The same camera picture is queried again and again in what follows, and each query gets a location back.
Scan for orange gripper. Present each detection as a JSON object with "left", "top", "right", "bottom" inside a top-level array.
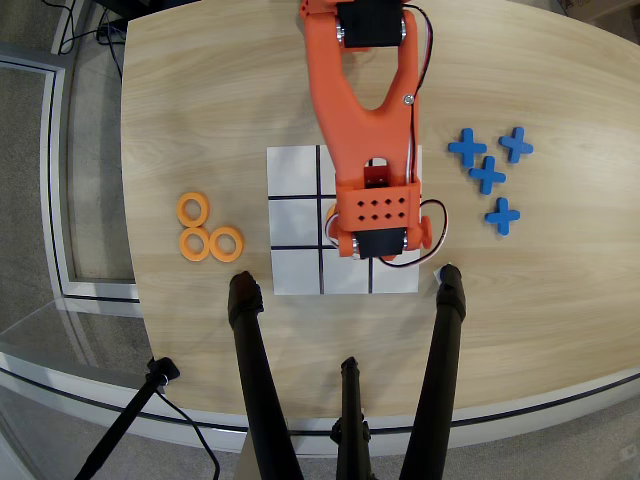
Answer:
[{"left": 327, "top": 210, "right": 435, "bottom": 261}]

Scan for orange foam ring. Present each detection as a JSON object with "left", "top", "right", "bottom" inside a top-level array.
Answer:
[
  {"left": 175, "top": 192, "right": 212, "bottom": 229},
  {"left": 325, "top": 203, "right": 342, "bottom": 247},
  {"left": 209, "top": 226, "right": 246, "bottom": 263},
  {"left": 179, "top": 227, "right": 212, "bottom": 262}
]

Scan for cardboard box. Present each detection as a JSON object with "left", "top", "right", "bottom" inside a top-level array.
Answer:
[{"left": 559, "top": 0, "right": 640, "bottom": 24}]

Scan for white tic-tac-toe grid paper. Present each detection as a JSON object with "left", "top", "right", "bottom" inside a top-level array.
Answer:
[{"left": 265, "top": 143, "right": 424, "bottom": 296}]

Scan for blue foam cross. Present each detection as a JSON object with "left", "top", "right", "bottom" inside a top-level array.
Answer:
[
  {"left": 498, "top": 126, "right": 535, "bottom": 164},
  {"left": 484, "top": 196, "right": 522, "bottom": 237},
  {"left": 468, "top": 155, "right": 508, "bottom": 196},
  {"left": 447, "top": 128, "right": 488, "bottom": 168}
]

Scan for thick black tripod leg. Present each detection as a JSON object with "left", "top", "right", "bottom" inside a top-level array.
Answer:
[
  {"left": 398, "top": 263, "right": 468, "bottom": 480},
  {"left": 227, "top": 270, "right": 305, "bottom": 480}
]

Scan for thin black tripod leg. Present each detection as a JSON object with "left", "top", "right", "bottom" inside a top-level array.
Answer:
[{"left": 329, "top": 356, "right": 374, "bottom": 480}]

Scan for slim black stand pole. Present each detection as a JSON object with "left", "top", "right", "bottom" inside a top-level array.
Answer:
[{"left": 73, "top": 356, "right": 182, "bottom": 480}]

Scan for white framed glass panel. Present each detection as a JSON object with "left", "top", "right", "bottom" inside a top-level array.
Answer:
[{"left": 0, "top": 54, "right": 142, "bottom": 304}]

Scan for black cable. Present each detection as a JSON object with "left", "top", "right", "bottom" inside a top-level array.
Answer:
[{"left": 154, "top": 385, "right": 222, "bottom": 480}]

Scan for black floor cables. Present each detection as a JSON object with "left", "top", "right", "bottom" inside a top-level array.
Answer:
[{"left": 52, "top": 0, "right": 125, "bottom": 79}]

